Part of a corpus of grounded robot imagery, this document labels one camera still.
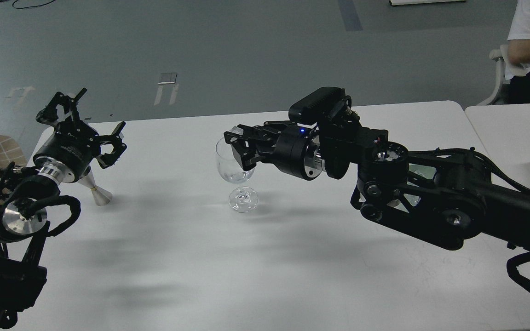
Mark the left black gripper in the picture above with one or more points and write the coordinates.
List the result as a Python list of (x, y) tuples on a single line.
[(69, 149)]

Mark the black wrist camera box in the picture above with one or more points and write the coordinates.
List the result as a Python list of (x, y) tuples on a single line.
[(317, 105)]

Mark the steel double jigger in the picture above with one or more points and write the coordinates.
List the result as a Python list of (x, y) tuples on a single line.
[(100, 195)]

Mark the clear ice cube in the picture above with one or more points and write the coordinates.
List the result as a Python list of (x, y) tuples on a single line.
[(236, 130)]

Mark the clear wine glass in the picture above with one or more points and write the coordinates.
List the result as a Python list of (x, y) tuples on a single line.
[(242, 198)]

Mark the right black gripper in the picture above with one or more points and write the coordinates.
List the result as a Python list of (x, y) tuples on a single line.
[(296, 149)]

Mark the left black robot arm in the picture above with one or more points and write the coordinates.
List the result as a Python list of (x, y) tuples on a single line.
[(32, 208)]

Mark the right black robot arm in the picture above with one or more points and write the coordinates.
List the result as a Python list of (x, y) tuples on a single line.
[(441, 197)]

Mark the green bowl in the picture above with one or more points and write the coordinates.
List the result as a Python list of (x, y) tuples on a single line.
[(423, 171)]

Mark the white office chair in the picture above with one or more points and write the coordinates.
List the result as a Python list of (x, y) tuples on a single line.
[(500, 93)]

